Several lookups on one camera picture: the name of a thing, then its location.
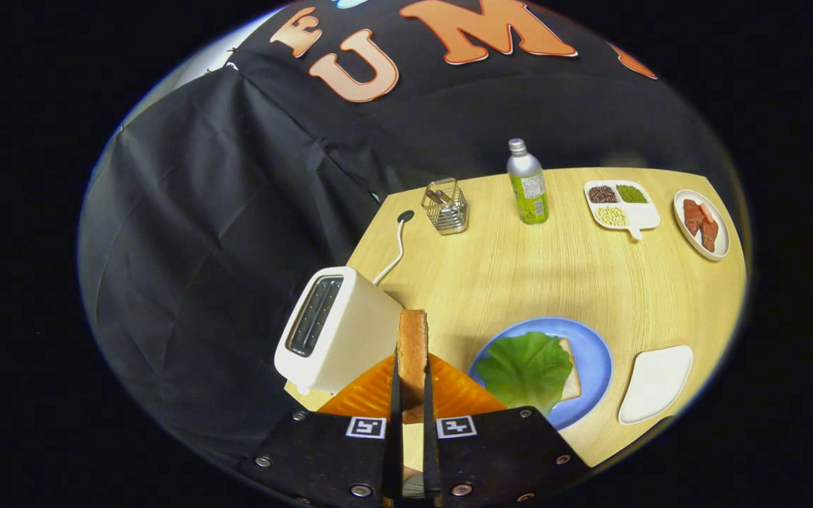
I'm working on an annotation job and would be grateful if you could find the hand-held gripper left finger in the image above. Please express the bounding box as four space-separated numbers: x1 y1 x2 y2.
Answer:
237 353 404 508

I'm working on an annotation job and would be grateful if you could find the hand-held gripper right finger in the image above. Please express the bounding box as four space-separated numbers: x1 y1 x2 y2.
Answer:
422 353 594 508

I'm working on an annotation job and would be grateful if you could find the browned toast slice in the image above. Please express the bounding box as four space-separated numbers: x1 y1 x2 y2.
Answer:
397 309 430 424

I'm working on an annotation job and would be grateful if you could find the green lettuce leaf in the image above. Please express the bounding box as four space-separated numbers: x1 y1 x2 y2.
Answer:
476 331 574 417

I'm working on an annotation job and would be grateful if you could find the cream toaster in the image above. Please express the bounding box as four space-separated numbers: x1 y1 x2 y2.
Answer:
274 266 405 396

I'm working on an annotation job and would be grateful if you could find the white bread slice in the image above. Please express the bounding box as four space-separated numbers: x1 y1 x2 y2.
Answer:
558 337 582 401

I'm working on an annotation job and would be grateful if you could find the blue round plate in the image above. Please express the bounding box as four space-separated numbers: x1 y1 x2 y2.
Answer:
467 317 614 431

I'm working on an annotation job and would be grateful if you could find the white rounded square plate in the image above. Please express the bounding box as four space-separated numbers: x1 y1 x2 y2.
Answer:
618 344 694 425

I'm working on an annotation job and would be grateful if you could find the silver bottle green label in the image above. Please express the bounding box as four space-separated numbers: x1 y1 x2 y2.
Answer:
506 138 549 226

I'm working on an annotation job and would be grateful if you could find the white divided dish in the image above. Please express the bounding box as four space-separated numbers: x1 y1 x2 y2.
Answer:
584 179 661 241

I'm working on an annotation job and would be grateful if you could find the white oval plate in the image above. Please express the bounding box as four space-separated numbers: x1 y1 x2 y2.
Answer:
673 189 730 262

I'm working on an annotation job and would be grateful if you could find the white toaster cable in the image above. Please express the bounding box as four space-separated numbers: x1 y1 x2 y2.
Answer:
371 219 407 286

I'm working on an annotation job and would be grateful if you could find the clear wire basket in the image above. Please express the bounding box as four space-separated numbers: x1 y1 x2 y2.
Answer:
421 177 469 236

